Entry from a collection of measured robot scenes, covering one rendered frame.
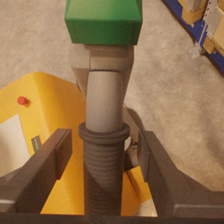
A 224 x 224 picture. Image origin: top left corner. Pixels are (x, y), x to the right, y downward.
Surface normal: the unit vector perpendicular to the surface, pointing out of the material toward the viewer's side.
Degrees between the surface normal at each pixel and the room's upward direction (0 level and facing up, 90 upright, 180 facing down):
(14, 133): 0
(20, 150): 0
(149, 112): 0
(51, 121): 45
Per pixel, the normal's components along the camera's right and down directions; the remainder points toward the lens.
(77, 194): 0.43, -0.50
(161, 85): -0.26, -0.26
